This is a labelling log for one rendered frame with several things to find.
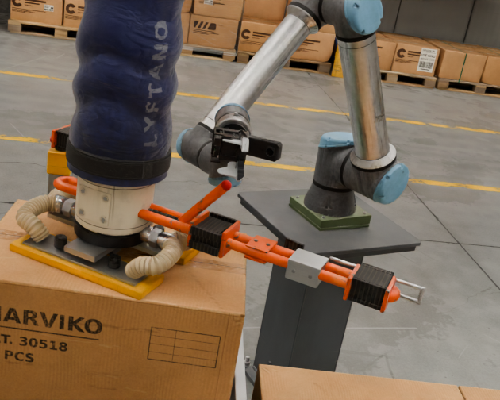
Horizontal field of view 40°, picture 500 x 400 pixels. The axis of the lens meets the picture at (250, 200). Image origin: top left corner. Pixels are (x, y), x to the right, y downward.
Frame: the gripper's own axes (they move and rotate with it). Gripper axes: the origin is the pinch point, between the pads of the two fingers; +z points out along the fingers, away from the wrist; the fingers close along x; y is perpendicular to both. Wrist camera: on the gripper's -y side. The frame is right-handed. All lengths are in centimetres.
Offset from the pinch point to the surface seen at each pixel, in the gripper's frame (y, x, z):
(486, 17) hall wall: -395, -33, -882
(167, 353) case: 11.3, -38.2, 19.1
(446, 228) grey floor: -165, -121, -269
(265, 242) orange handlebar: -5.9, -11.6, 13.8
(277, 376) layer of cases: -20, -66, -15
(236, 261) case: -2.2, -25.8, -3.3
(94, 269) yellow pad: 28.9, -23.6, 12.6
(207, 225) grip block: 6.4, -11.3, 9.9
